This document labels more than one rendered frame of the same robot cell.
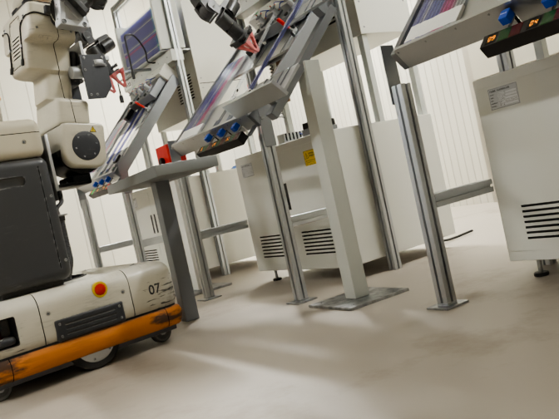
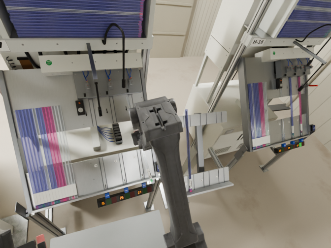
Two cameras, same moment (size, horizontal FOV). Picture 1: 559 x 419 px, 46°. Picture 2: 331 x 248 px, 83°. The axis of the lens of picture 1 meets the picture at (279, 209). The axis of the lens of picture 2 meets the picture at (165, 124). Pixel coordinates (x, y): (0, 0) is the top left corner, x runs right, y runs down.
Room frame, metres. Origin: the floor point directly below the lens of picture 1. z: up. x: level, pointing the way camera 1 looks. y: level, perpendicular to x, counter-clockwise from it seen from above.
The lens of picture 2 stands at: (2.44, 0.56, 1.82)
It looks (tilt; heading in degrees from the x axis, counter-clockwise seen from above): 48 degrees down; 273
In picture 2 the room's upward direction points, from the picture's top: 15 degrees clockwise
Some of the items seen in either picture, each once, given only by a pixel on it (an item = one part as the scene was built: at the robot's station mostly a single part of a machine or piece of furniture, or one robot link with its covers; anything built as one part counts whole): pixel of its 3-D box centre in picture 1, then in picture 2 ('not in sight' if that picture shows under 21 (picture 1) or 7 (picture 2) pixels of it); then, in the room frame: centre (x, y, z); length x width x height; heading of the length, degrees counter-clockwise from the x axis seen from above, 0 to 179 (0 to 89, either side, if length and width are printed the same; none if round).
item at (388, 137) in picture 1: (342, 201); (95, 142); (3.07, -0.30, 0.31); 0.70 x 0.65 x 0.62; 34
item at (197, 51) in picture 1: (182, 130); not in sight; (4.28, 0.51, 0.95); 1.33 x 0.82 x 1.90; 124
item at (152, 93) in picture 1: (166, 178); not in sight; (4.16, 0.66, 0.66); 1.01 x 0.73 x 1.31; 124
